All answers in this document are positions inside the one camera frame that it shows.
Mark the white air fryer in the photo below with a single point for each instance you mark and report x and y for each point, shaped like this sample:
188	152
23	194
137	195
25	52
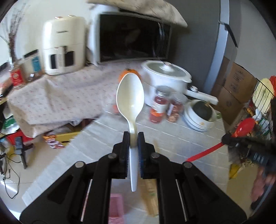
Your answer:
63	44

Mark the grey refrigerator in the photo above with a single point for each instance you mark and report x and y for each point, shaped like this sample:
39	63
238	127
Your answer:
213	32

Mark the dried fruit jar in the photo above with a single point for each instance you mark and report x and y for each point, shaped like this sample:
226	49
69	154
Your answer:
175	107

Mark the red spice jar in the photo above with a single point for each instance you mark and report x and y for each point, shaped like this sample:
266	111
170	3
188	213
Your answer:
159	103

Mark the dry branches in vase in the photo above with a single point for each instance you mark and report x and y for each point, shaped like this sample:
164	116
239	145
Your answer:
11	27

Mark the floral cushion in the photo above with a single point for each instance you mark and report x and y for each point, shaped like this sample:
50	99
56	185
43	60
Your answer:
155	8

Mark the grey checked tablecloth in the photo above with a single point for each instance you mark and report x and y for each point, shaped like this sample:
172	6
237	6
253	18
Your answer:
76	186

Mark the dark green squash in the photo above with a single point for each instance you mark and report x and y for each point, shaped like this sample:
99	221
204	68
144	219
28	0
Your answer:
203	109

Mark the white stacked bowls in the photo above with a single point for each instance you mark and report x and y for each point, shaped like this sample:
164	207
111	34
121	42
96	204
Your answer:
196	122

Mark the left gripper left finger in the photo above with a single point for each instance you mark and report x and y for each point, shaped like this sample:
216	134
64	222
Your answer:
124	155

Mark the red label jar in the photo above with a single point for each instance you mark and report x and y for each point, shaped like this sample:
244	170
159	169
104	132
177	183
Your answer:
17	76

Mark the floral cabinet cloth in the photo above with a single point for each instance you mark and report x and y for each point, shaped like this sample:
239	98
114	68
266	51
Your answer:
54	101

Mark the black wire rack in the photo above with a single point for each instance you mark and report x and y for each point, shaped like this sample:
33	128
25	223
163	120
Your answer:
259	109

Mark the cardboard boxes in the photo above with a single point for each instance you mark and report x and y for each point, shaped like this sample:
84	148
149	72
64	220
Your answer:
233	89

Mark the black microwave oven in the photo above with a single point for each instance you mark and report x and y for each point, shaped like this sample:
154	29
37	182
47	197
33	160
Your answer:
120	35

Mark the white plastic spoon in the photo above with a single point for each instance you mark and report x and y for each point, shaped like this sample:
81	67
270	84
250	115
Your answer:
130	102

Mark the person right hand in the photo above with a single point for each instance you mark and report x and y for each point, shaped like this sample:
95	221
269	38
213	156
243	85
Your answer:
260	186

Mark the printed bamboo chopstick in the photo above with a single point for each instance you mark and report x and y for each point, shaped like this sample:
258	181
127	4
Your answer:
150	196

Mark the blue label jar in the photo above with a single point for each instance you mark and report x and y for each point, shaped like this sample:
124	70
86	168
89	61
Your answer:
32	65

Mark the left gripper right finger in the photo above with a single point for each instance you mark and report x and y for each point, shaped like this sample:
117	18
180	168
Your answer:
143	153

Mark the white electric pot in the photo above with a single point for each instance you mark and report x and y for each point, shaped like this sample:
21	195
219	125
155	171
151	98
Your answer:
158	73

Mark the pink lattice utensil holder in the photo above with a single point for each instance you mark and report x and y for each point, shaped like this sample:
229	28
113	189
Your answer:
116	209

